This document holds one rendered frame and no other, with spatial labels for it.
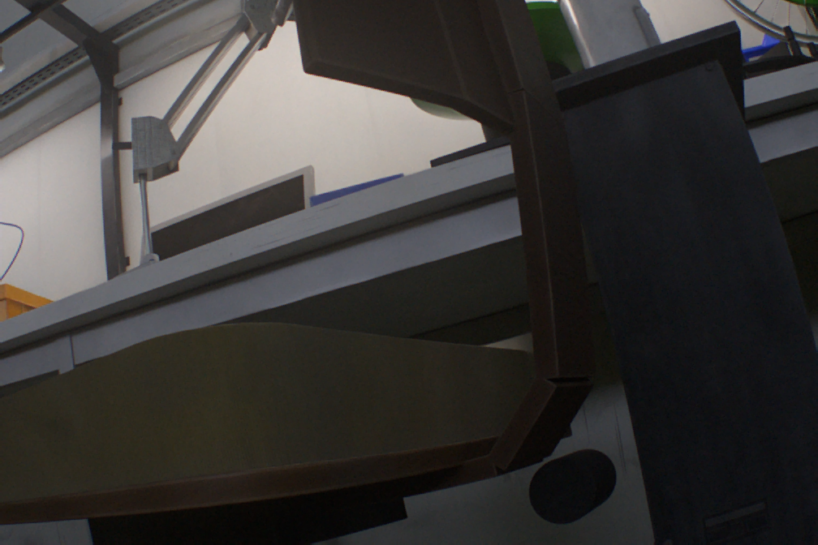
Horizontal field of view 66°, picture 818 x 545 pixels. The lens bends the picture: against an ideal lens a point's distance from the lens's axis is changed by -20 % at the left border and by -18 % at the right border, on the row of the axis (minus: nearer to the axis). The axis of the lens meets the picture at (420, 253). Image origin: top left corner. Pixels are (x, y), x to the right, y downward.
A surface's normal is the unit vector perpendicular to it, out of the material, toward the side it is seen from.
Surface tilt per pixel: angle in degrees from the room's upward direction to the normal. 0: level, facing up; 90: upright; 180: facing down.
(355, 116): 90
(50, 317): 90
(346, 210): 90
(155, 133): 90
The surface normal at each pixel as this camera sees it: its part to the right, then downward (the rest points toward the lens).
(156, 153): 0.32, -0.34
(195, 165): -0.27, -0.22
